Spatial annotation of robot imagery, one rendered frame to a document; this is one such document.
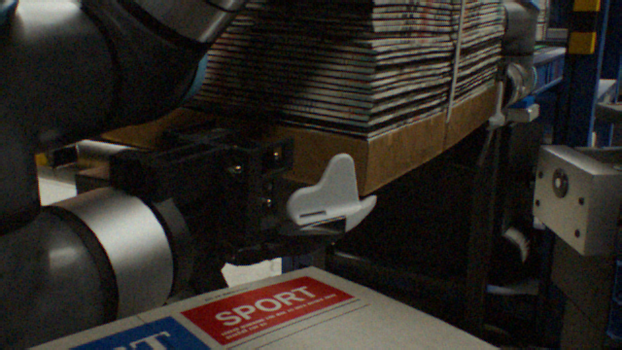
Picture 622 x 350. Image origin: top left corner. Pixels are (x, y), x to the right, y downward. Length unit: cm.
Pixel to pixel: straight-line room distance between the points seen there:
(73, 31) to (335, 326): 17
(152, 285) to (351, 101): 21
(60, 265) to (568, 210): 57
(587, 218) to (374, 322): 49
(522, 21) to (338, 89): 62
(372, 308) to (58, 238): 14
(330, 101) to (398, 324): 27
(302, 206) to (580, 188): 36
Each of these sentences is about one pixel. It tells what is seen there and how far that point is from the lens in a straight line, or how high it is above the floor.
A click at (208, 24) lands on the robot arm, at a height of 93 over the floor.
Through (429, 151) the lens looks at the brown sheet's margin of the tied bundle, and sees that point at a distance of 59.
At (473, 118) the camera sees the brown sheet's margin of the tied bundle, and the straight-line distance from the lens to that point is 73.
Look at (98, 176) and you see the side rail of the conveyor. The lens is 54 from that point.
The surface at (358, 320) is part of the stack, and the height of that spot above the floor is 83.
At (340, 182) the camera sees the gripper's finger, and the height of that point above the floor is 81.
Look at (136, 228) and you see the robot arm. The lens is 32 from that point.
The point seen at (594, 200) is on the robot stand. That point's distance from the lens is 69.
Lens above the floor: 94
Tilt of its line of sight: 16 degrees down
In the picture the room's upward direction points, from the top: straight up
